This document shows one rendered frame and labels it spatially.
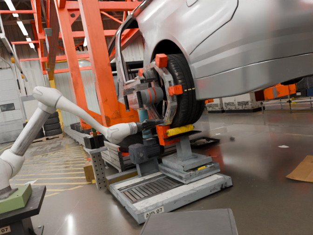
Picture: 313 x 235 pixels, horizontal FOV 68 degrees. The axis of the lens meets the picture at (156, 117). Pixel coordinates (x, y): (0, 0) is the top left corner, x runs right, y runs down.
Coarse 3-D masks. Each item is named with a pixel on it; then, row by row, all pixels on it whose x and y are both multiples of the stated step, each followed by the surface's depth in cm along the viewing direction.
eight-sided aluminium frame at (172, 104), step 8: (152, 64) 195; (160, 72) 186; (168, 72) 186; (168, 80) 181; (168, 96) 182; (144, 104) 229; (168, 104) 184; (176, 104) 184; (152, 112) 226; (168, 112) 188; (168, 120) 194
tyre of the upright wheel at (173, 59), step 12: (168, 60) 189; (180, 60) 190; (180, 72) 182; (192, 84) 183; (180, 96) 182; (192, 96) 185; (180, 108) 186; (192, 108) 188; (180, 120) 192; (192, 120) 201
